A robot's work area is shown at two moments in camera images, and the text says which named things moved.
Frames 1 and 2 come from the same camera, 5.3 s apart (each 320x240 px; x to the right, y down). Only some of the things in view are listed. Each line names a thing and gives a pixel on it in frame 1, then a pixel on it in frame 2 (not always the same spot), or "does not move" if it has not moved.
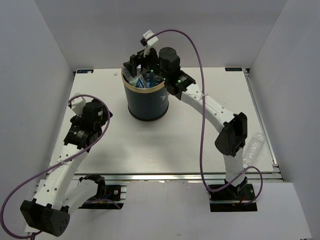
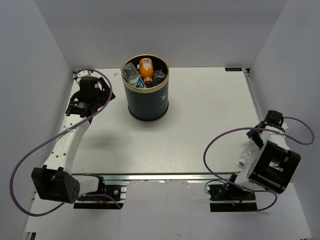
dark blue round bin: [146, 103] does not move
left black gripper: [75, 119] → [104, 93]
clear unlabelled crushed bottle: [127, 75] does not move
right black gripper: [136, 60] → [252, 134]
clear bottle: [253, 148] does not move
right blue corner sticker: [233, 69] does not move
